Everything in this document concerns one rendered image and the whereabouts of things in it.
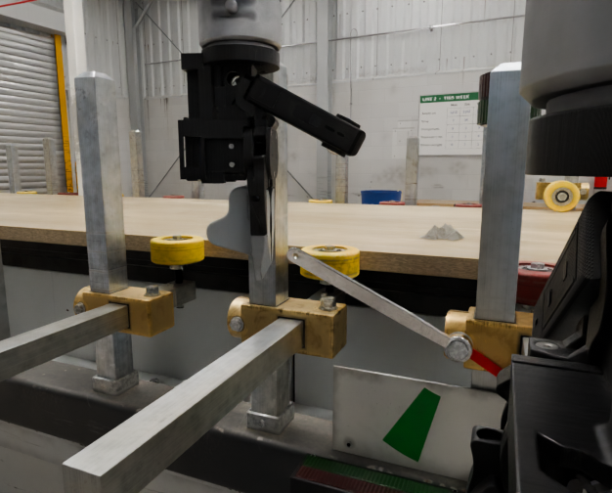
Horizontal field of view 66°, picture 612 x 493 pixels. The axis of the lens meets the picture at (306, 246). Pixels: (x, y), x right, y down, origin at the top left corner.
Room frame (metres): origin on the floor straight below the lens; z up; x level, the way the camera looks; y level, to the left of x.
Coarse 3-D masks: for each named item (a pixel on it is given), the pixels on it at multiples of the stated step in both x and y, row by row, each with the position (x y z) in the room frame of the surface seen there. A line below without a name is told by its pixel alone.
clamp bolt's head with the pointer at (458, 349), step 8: (448, 344) 0.43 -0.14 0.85; (456, 344) 0.42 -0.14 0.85; (464, 344) 0.42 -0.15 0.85; (472, 344) 0.43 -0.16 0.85; (456, 352) 0.42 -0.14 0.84; (464, 352) 0.42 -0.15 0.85; (472, 352) 0.43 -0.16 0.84; (472, 360) 0.43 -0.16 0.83; (480, 360) 0.43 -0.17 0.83; (488, 360) 0.42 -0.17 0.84; (488, 368) 0.42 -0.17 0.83; (496, 368) 0.42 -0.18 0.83; (496, 376) 0.42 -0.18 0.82
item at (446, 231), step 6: (432, 228) 0.76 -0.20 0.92; (438, 228) 0.76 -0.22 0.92; (444, 228) 0.77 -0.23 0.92; (450, 228) 0.78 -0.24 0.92; (426, 234) 0.77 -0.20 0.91; (432, 234) 0.75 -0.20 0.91; (438, 234) 0.75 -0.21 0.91; (444, 234) 0.76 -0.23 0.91; (450, 234) 0.75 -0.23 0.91; (456, 234) 0.74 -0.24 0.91
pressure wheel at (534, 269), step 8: (520, 264) 0.53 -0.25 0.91; (528, 264) 0.53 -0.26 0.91; (536, 264) 0.50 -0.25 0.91; (544, 264) 0.50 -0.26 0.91; (552, 264) 0.52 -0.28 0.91; (520, 272) 0.48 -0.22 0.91; (528, 272) 0.48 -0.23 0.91; (536, 272) 0.48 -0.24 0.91; (544, 272) 0.48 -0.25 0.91; (520, 280) 0.48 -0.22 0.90; (528, 280) 0.48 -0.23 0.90; (536, 280) 0.47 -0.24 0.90; (544, 280) 0.47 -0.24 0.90; (520, 288) 0.48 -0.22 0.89; (528, 288) 0.48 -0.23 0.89; (536, 288) 0.47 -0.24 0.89; (520, 296) 0.48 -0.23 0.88; (528, 296) 0.47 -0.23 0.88; (536, 296) 0.47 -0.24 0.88; (528, 304) 0.48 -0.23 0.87
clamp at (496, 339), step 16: (448, 320) 0.45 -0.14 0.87; (464, 320) 0.45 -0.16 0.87; (480, 320) 0.43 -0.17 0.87; (528, 320) 0.43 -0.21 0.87; (480, 336) 0.43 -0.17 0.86; (496, 336) 0.43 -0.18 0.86; (512, 336) 0.42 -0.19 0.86; (528, 336) 0.41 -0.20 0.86; (480, 352) 0.43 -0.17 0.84; (496, 352) 0.43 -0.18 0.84; (512, 352) 0.42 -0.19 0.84; (480, 368) 0.43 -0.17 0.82
